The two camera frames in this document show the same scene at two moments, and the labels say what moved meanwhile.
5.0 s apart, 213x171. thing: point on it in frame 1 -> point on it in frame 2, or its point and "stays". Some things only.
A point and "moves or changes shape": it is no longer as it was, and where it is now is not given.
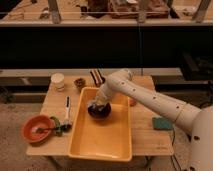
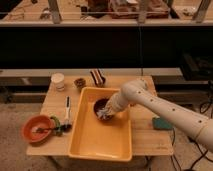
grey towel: (96, 106) -> (104, 113)
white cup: (57, 81) stays
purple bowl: (99, 111) moves or changes shape
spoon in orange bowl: (46, 129) stays
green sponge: (162, 123) stays
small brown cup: (79, 82) stays
